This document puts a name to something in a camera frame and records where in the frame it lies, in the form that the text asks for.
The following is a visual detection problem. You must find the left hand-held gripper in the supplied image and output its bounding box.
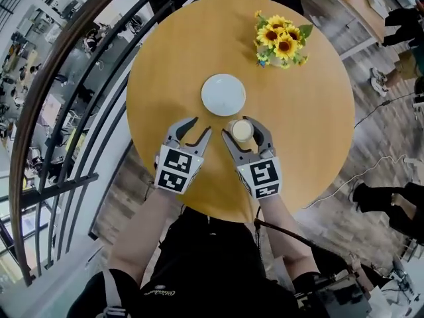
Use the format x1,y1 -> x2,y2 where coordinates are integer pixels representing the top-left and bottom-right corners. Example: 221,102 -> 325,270
154,116 -> 213,195

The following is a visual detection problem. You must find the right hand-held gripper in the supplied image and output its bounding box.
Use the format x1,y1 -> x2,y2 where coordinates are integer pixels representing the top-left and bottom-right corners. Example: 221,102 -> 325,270
221,115 -> 283,200

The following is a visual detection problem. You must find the cream cup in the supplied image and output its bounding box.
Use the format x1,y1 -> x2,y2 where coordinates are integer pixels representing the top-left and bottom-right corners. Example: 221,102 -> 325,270
228,119 -> 256,143

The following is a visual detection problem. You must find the white round dish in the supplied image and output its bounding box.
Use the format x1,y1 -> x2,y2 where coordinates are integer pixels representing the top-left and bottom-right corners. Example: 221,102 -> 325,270
201,73 -> 247,117

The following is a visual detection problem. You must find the person's left forearm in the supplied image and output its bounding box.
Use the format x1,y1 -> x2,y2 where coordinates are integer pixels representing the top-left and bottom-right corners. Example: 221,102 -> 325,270
108,186 -> 182,288

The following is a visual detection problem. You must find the person's right forearm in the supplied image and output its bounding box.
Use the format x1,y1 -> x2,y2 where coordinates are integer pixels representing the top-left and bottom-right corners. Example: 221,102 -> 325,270
258,194 -> 321,292

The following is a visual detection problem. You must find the sunflower bouquet in vase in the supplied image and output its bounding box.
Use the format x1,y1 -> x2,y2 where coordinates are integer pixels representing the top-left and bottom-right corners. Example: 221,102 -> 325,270
254,10 -> 314,70

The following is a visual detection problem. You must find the person's black shirt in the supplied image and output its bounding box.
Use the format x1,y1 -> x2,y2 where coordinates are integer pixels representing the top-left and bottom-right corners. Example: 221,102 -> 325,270
68,206 -> 321,318

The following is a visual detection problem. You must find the black metal railing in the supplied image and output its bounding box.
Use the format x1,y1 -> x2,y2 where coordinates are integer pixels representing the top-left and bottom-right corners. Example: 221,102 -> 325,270
9,0 -> 187,288

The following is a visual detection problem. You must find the wooden counter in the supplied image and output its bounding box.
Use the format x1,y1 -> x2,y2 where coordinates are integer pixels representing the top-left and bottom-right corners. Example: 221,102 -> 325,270
310,0 -> 391,61

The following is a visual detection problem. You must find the white floor cable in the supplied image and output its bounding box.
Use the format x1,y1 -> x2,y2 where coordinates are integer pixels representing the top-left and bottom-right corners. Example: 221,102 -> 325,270
301,154 -> 419,210

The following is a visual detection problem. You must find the black floor cable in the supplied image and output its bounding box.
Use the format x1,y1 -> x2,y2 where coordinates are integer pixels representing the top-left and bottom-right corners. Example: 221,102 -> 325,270
352,91 -> 419,129

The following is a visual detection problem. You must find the grey shoulder strap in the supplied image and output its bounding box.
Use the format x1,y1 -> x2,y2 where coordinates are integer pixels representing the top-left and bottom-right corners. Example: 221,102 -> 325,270
101,269 -> 125,318

